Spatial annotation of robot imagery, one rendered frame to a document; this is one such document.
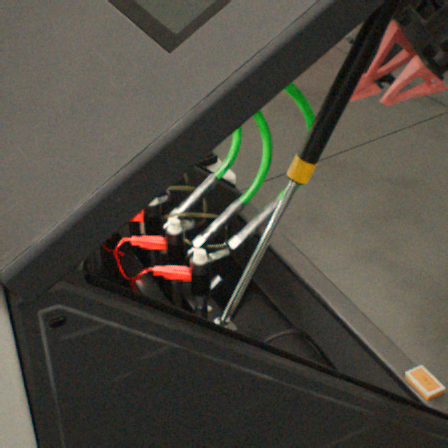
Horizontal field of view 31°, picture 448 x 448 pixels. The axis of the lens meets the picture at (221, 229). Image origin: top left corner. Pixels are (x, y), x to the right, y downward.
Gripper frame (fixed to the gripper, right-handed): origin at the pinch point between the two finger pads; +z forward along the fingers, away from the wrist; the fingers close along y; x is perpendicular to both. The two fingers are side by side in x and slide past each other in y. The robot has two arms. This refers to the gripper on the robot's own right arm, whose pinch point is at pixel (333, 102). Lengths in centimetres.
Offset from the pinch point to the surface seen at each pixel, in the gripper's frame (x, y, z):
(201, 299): 20.0, 5.2, 30.7
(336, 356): 17.7, -24.5, 27.6
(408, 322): -69, -132, 41
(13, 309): 60, 48, 20
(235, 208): 9.1, 4.8, 20.2
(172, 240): 12.2, 10.6, 28.8
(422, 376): 33.4, -21.5, 16.3
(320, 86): -235, -152, 19
